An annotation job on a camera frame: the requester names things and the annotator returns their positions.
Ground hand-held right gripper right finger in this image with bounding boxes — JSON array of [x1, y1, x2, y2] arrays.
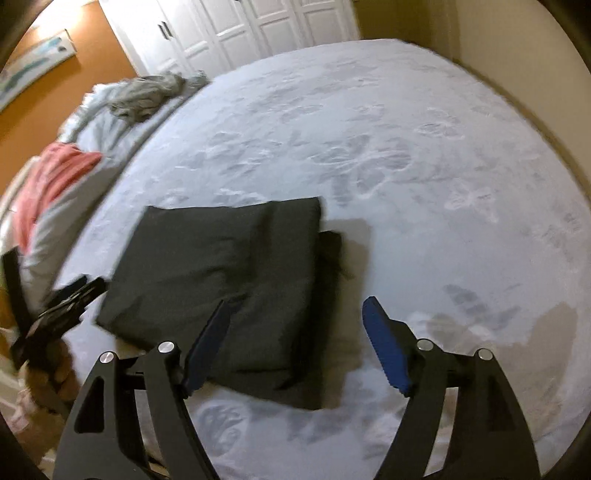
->
[[362, 296, 542, 480]]

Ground bed with butterfly sheet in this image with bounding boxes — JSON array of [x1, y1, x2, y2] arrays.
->
[[0, 39, 591, 480]]

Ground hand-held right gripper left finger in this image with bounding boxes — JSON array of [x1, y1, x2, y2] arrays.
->
[[53, 299, 219, 480]]

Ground white panelled wardrobe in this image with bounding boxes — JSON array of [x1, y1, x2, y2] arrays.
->
[[99, 0, 361, 77]]

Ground person's left hand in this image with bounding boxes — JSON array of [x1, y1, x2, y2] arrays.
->
[[25, 339, 81, 409]]

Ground framed wall picture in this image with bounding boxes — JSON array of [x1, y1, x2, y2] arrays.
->
[[0, 30, 77, 112]]

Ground light grey duvet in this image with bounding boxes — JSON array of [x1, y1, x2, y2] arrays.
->
[[21, 69, 208, 319]]

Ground crumpled grey garment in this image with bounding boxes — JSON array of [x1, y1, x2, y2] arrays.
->
[[108, 70, 208, 123]]

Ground coral pink cloth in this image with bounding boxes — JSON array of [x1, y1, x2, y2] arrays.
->
[[13, 142, 103, 252]]

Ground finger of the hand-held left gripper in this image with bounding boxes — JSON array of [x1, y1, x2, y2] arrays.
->
[[25, 274, 108, 344], [1, 249, 33, 370]]

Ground dark grey pants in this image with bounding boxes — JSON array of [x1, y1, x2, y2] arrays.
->
[[96, 196, 345, 411]]

